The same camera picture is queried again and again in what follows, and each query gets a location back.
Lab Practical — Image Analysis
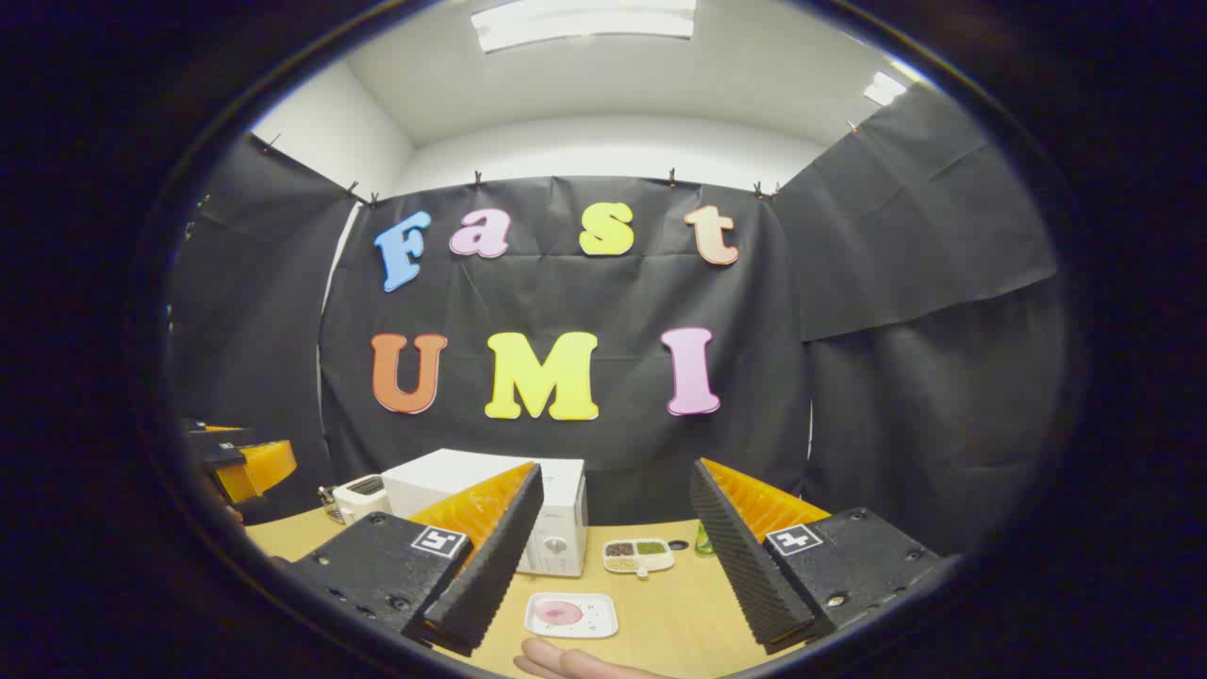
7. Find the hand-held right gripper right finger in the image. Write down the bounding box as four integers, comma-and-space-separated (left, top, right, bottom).
688, 457, 949, 654

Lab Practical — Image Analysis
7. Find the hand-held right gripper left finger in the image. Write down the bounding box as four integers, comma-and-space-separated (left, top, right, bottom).
283, 462, 546, 658

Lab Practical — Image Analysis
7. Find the white microwave oven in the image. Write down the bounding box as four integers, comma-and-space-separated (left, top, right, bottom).
381, 448, 589, 578

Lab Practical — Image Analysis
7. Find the white square plate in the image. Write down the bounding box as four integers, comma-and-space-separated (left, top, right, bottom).
524, 591, 620, 640

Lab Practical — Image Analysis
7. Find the white toaster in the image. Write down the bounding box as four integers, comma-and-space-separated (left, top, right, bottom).
332, 474, 392, 526

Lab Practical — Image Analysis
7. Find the white divided dish with beans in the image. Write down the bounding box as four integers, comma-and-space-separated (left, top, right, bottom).
603, 538, 676, 578

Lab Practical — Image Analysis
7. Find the long ceiling light panel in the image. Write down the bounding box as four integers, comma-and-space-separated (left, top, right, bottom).
470, 0, 699, 55

